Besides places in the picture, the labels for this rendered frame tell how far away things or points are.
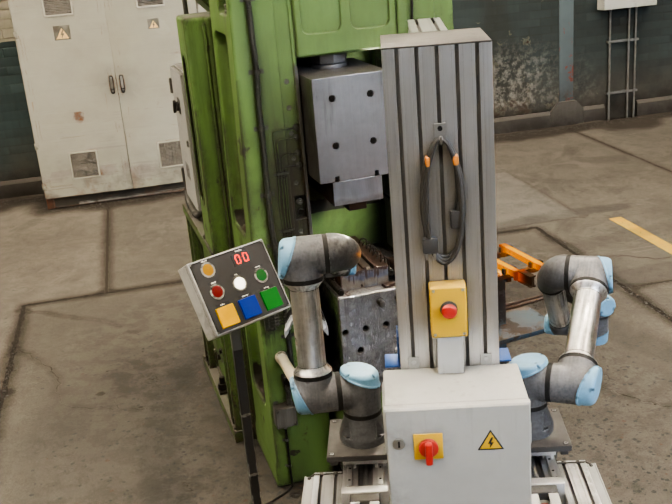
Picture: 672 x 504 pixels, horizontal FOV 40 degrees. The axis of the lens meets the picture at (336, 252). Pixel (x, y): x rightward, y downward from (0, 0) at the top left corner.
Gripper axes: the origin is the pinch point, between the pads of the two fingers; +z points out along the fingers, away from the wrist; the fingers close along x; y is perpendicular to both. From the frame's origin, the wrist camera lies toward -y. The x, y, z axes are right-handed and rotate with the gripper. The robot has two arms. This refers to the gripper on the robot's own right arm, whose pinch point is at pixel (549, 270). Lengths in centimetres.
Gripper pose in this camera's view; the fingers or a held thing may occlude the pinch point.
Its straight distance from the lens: 361.2
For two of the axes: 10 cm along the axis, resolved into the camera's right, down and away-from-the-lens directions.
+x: 9.3, -1.9, 3.2
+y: 0.8, 9.4, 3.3
